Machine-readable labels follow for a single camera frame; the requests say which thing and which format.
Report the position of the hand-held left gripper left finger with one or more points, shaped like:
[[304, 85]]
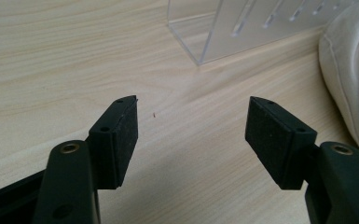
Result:
[[113, 146]]

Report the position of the clear acrylic slotted rack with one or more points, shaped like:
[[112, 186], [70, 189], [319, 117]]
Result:
[[248, 34]]

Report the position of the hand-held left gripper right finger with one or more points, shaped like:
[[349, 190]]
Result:
[[279, 146]]

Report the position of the white cloth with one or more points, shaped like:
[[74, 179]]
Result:
[[351, 71]]

